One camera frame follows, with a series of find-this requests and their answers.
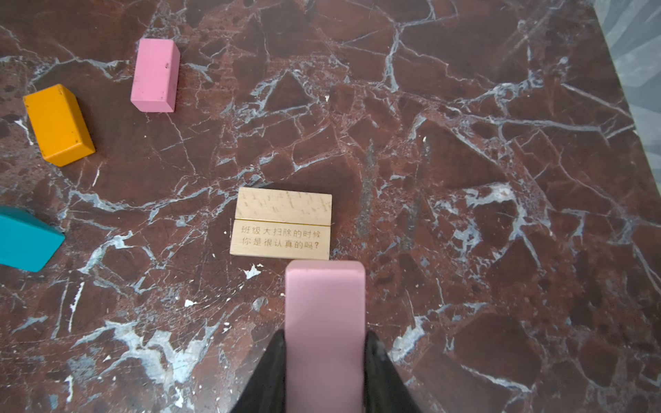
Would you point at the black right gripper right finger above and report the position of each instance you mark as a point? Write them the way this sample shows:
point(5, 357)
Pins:
point(384, 391)

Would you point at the teal triangular wood block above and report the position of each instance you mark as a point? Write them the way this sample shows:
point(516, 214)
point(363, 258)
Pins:
point(26, 242)

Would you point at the natural wood block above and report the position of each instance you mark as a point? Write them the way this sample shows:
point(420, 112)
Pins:
point(283, 206)
point(280, 240)

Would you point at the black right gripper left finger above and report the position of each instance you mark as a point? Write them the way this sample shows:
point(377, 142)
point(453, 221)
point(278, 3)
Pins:
point(265, 390)

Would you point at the small pink wood block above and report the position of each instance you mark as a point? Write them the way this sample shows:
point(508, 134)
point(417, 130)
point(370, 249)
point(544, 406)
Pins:
point(154, 88)

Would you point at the orange wood block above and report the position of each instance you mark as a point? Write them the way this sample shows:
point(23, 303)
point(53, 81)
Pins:
point(59, 126)

